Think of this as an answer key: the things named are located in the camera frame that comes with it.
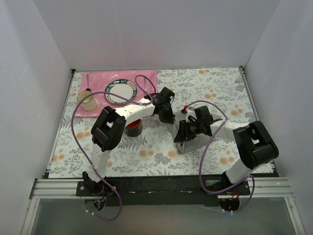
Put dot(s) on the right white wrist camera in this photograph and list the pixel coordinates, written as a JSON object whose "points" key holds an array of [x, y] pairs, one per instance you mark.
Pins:
{"points": [[185, 111]]}

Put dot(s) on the dark jar red lid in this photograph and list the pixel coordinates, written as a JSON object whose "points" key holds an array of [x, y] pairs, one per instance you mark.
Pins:
{"points": [[134, 129]]}

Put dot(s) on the floral tablecloth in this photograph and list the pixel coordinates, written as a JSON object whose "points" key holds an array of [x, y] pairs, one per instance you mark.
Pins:
{"points": [[153, 152]]}

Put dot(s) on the cream enamel mug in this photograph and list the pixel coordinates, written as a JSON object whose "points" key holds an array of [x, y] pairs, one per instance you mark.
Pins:
{"points": [[88, 101]]}

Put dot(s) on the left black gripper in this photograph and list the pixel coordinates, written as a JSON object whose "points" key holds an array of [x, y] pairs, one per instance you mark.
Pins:
{"points": [[167, 114]]}

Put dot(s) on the white plate patterned rim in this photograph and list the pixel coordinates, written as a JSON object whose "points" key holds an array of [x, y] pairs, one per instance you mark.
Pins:
{"points": [[121, 87]]}

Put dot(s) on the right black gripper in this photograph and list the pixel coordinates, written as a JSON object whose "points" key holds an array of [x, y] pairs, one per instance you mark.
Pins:
{"points": [[186, 129]]}

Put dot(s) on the silver spoon on placemat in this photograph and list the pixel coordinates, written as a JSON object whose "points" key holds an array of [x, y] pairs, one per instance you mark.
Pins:
{"points": [[87, 78]]}

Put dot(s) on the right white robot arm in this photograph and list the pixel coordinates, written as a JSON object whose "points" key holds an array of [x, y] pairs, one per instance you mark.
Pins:
{"points": [[255, 147]]}

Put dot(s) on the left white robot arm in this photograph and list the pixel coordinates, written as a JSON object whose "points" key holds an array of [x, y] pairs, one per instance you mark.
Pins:
{"points": [[109, 127]]}

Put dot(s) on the silver fork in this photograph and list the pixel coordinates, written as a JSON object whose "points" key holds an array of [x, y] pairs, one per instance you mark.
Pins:
{"points": [[145, 85]]}

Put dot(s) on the aluminium frame rail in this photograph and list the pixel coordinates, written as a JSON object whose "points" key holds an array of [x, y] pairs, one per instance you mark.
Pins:
{"points": [[265, 187]]}

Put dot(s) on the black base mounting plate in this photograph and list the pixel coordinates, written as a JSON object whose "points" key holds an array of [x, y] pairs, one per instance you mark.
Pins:
{"points": [[149, 190]]}

